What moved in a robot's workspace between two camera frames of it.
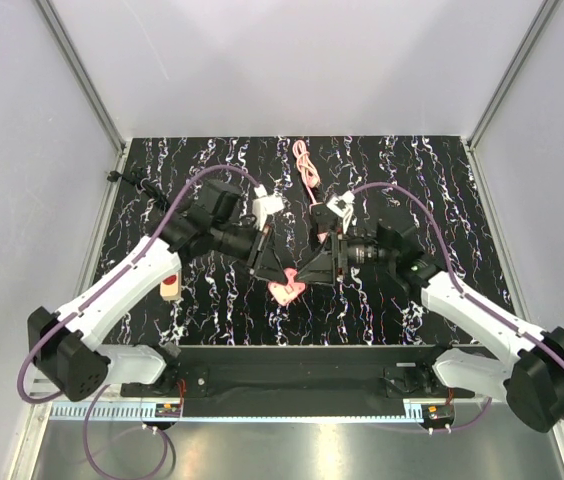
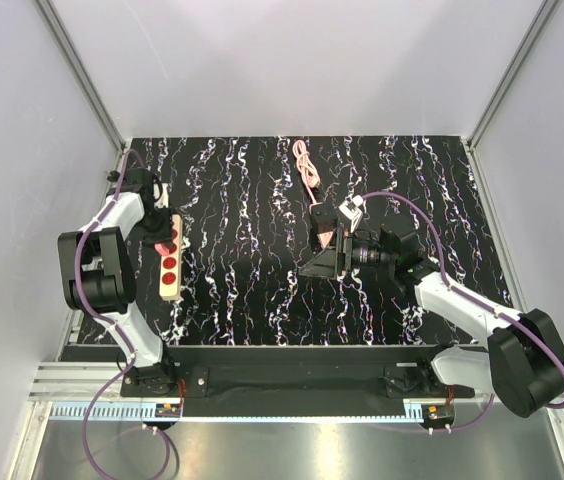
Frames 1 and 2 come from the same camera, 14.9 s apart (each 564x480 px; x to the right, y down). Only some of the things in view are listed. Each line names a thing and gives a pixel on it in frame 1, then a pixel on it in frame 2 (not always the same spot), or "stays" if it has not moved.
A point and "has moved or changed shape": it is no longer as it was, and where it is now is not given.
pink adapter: (284, 292) has moved or changed shape
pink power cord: (307, 166) stays
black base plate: (299, 372) stays
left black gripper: (262, 251) to (162, 235)
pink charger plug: (323, 219) stays
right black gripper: (324, 267) stays
